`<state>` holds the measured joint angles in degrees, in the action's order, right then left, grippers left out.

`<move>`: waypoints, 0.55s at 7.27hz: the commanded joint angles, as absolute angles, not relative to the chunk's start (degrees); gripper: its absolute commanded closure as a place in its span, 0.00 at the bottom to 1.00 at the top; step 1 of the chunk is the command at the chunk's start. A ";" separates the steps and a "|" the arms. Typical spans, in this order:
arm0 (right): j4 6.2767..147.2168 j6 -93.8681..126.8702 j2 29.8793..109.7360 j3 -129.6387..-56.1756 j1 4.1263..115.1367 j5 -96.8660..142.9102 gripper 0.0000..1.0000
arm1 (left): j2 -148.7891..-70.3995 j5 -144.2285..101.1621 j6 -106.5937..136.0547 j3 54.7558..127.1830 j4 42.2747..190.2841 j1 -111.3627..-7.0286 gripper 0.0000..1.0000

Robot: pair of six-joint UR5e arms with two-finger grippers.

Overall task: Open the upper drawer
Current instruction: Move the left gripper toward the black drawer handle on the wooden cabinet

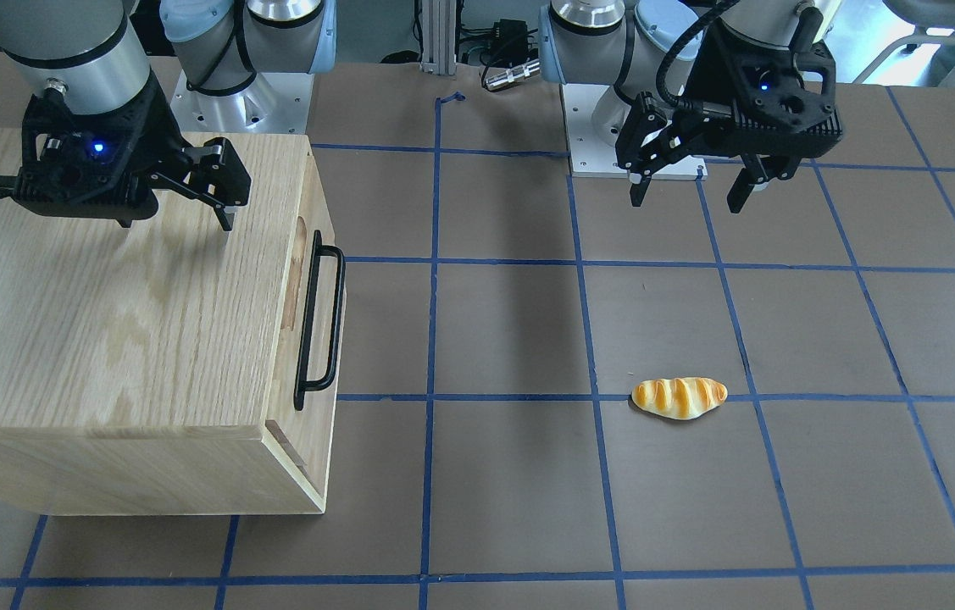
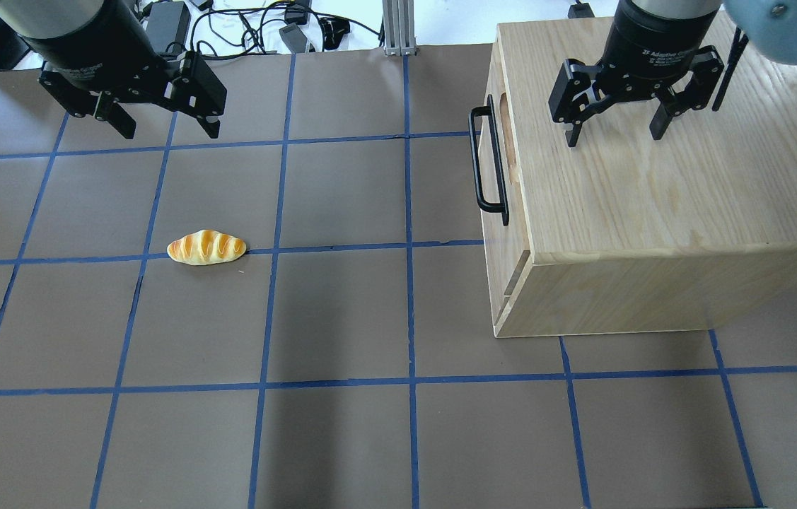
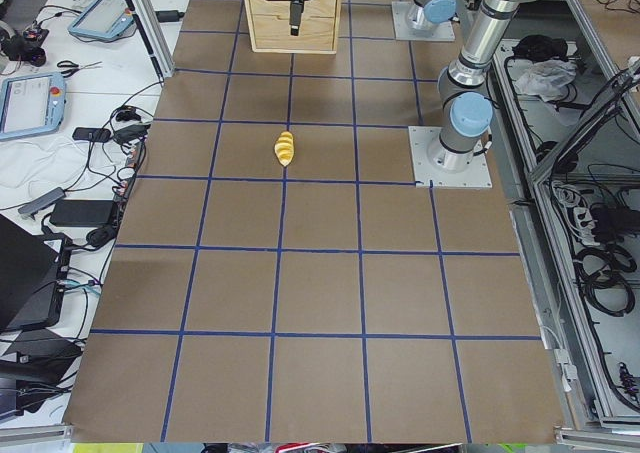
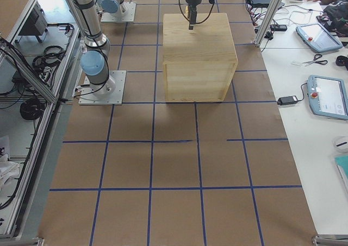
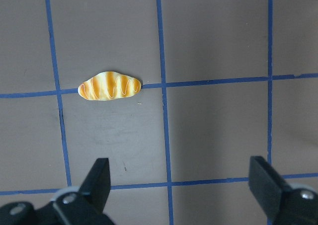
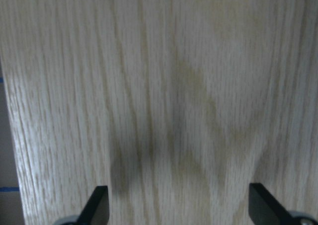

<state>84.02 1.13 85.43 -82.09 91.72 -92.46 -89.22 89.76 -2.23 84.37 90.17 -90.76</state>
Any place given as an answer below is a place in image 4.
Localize wooden drawer cabinet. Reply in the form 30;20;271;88
163;13;238;102

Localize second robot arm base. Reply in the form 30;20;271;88
97;0;127;15

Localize blue teach pendant far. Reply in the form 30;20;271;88
296;23;343;53

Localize blue teach pendant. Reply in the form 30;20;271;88
307;75;347;121
296;23;343;53

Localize black power adapter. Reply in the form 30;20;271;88
277;96;299;106

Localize blue teach pendant near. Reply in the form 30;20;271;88
307;75;347;121

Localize brown paper mat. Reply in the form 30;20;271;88
38;0;315;245

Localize white round device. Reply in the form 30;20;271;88
333;136;348;153

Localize teal notebook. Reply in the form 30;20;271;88
334;155;348;190

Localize aluminium frame post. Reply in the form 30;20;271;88
254;0;282;47

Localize black handled scissors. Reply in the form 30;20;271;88
303;54;328;66

